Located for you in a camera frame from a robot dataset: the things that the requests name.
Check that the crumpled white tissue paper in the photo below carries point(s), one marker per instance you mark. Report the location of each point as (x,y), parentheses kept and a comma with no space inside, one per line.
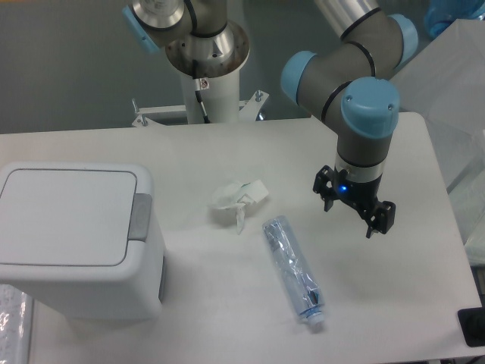
(236,196)

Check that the blue water jug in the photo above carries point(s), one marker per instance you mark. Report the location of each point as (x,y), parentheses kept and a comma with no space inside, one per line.
(441,14)

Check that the black device at table edge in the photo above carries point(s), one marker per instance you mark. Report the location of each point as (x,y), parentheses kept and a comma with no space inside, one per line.
(471,321)

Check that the clear plastic film strip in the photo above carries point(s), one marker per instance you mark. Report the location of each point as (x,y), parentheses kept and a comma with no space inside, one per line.
(16,325)

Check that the crushed clear plastic bottle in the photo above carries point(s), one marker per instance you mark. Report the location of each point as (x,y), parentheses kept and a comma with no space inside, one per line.
(298,280)

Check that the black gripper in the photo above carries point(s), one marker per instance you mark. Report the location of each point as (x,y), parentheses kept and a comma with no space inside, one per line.
(356,187)

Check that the white push-lid trash can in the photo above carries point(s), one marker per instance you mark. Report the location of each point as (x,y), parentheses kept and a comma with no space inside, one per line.
(83,238)

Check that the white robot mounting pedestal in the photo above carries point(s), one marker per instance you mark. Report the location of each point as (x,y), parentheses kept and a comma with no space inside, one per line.
(206,100)

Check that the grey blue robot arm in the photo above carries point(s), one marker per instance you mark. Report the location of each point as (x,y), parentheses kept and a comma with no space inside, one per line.
(347,91)

